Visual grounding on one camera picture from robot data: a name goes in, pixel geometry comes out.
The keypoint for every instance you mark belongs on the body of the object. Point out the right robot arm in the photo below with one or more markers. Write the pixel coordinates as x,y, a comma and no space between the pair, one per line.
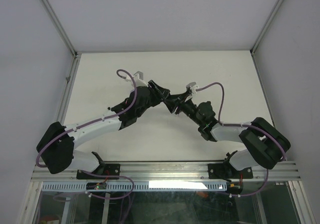
264,145

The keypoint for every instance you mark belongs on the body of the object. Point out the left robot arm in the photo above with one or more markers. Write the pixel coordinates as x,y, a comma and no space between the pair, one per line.
58,146

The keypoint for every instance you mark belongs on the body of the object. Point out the right aluminium frame post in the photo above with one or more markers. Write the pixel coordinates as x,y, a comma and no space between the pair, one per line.
270,18

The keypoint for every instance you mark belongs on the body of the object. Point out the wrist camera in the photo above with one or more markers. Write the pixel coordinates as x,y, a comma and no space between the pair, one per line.
138,78
192,88

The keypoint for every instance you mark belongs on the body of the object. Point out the white slotted cable duct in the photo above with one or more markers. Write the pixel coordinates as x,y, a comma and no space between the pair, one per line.
139,186

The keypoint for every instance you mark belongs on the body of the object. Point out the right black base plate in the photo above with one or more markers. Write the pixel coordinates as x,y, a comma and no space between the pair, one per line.
227,172

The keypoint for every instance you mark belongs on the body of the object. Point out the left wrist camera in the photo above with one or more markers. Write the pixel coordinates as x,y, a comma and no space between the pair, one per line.
138,78

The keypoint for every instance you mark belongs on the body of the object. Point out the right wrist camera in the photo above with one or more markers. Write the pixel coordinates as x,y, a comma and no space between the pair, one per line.
192,88

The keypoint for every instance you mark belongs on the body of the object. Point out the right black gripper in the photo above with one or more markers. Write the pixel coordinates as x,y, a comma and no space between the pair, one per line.
171,103

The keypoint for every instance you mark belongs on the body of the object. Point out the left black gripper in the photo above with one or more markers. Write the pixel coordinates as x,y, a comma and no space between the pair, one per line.
159,93

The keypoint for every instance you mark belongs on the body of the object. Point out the aluminium frame post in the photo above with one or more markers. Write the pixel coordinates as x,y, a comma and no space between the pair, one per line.
59,27
270,18

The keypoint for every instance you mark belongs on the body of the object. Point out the left aluminium frame post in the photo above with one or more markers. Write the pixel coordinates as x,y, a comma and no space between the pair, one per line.
59,27

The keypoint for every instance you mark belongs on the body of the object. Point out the aluminium mounting rail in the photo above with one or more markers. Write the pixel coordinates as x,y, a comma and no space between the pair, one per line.
201,171

